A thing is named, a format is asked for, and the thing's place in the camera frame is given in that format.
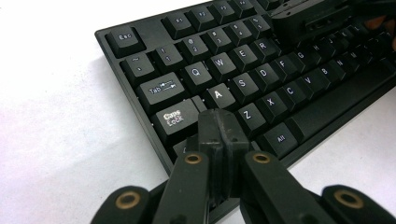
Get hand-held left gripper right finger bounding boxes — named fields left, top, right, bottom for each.
left=221, top=108, right=251, bottom=200

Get black keyboard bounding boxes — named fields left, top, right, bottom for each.
left=94, top=0, right=396, bottom=224

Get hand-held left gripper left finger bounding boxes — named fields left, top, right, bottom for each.
left=197, top=108, right=224, bottom=202

